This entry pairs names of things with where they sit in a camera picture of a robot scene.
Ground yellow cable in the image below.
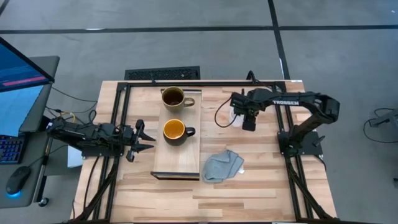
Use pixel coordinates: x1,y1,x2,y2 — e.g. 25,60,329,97
55,111,77,125

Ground black hanging cable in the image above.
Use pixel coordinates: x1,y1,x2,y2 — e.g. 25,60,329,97
246,70,259,84

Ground grey stand leg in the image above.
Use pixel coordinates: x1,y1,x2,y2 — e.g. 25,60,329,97
369,109,398,128

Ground wooden tray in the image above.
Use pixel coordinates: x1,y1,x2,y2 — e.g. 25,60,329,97
150,88,202,181

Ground black computer mouse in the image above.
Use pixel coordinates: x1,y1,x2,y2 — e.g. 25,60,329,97
5,166,32,196

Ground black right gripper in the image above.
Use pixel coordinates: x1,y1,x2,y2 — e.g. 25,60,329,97
230,90,265,132

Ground grey terry cloth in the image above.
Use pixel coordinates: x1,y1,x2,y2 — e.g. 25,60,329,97
201,149,245,184

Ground white box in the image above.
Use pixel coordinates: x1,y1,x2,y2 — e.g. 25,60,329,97
67,145,83,169

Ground blue-lit computer monitor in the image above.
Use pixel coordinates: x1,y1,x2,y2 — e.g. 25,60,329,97
0,36,56,138

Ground black mug with yellow inside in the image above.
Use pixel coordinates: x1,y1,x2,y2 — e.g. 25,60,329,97
162,118,197,146

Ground black looped floor cable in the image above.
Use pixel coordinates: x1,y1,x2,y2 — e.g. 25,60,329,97
363,108,398,144

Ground white ceramic cup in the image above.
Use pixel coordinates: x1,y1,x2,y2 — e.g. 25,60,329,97
229,108,249,129

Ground grey computer desk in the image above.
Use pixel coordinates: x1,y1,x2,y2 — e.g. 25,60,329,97
0,55,60,209

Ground black aluminium table frame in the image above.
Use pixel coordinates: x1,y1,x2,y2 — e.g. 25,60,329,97
70,79,337,224

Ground black backlit keyboard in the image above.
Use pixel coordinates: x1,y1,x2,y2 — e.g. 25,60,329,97
0,134,26,165

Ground black perforated floor mat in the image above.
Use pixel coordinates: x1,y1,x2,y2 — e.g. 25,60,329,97
124,65,201,81

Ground olive green ceramic mug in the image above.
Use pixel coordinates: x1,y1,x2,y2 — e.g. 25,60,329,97
160,86,196,113

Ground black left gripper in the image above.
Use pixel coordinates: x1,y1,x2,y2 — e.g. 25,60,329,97
119,119,157,163

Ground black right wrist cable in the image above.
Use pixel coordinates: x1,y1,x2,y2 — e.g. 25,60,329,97
214,95,239,129

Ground thin black floor cable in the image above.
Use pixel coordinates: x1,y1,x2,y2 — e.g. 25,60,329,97
50,86,98,104

